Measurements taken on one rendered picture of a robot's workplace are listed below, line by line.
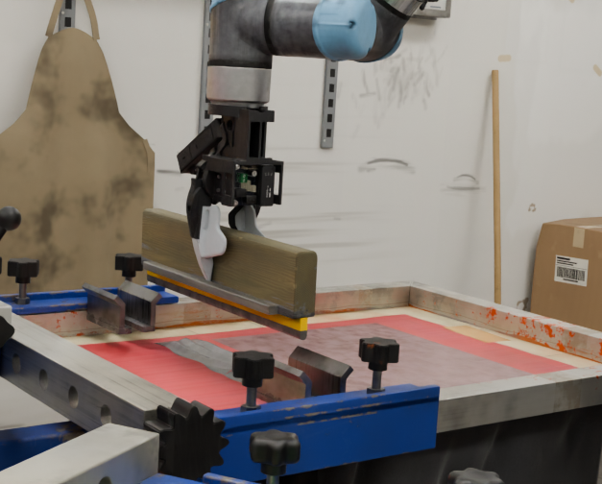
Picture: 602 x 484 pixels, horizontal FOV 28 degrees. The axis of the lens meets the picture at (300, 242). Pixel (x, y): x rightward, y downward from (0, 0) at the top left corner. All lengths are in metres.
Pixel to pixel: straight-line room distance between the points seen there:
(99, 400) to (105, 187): 2.46
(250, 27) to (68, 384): 0.47
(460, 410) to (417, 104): 3.01
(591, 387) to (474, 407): 0.20
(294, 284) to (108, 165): 2.28
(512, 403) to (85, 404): 0.52
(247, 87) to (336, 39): 0.12
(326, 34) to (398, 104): 2.91
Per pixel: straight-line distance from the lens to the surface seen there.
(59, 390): 1.21
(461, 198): 4.51
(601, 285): 4.59
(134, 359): 1.57
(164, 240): 1.56
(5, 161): 3.44
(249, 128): 1.39
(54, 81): 3.49
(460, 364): 1.65
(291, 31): 1.37
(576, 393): 1.50
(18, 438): 1.38
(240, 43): 1.40
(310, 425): 1.21
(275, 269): 1.35
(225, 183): 1.40
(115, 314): 1.61
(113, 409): 1.11
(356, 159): 4.16
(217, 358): 1.57
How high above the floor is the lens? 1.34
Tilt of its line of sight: 8 degrees down
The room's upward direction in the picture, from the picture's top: 4 degrees clockwise
